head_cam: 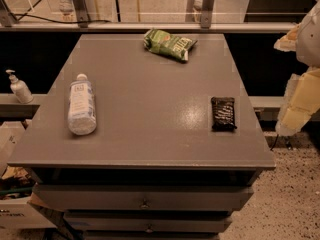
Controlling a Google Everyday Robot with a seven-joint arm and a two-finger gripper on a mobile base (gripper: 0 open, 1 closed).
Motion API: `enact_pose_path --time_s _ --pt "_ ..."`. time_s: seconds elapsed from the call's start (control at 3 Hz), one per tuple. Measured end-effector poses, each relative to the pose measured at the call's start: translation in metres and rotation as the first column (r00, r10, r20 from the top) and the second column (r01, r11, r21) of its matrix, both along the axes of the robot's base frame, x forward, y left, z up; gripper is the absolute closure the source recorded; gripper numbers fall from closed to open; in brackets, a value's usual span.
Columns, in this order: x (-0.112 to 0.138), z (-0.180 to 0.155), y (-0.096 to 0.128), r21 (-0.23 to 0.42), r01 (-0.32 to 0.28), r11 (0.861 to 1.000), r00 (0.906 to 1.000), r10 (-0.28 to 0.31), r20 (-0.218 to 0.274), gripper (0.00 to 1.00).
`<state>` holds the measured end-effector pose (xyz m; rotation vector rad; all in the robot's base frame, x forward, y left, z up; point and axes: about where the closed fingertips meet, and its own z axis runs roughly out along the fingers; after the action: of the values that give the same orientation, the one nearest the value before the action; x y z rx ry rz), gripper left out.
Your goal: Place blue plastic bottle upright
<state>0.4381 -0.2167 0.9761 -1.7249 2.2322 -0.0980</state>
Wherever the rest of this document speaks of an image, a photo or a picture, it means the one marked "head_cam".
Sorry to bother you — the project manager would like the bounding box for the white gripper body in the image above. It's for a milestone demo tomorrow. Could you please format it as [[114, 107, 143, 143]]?
[[296, 1, 320, 67]]

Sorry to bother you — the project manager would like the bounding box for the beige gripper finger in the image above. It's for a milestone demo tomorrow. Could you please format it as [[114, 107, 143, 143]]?
[[276, 67, 320, 136], [274, 24, 300, 52]]

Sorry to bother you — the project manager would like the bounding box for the clear blue plastic bottle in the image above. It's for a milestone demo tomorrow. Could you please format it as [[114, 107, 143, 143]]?
[[67, 73, 97, 136]]

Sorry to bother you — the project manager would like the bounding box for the white pump dispenser bottle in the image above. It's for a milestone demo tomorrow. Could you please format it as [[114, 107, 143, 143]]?
[[6, 69, 33, 104]]

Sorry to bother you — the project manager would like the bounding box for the black snack packet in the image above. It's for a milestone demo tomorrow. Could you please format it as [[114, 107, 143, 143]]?
[[211, 97, 237, 132]]

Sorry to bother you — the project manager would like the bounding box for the green chip bag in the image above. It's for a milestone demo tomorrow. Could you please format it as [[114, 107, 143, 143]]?
[[143, 29, 197, 62]]

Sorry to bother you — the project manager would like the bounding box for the grey drawer cabinet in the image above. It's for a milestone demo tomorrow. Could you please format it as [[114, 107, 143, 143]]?
[[10, 34, 275, 240]]

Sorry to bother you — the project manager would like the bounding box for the upper drawer knob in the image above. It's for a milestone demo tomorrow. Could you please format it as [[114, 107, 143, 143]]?
[[140, 200, 149, 210]]

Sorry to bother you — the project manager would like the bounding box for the drawer knob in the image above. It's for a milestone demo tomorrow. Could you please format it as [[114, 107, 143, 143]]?
[[145, 226, 154, 233], [140, 200, 149, 210]]

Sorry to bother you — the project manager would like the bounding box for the lower drawer knob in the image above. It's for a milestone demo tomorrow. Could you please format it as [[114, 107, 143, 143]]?
[[145, 226, 154, 233]]

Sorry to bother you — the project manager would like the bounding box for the grey side shelf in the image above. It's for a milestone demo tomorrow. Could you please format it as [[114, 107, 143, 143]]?
[[0, 93, 46, 118]]

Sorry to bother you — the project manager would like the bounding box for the white cardboard box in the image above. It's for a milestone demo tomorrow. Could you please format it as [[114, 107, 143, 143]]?
[[0, 197, 55, 229]]

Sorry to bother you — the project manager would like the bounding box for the metal rail frame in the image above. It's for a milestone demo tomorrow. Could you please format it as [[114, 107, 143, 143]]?
[[0, 0, 295, 33]]

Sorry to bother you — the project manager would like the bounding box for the black cable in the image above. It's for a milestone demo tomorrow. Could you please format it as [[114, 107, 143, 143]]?
[[11, 0, 113, 25]]

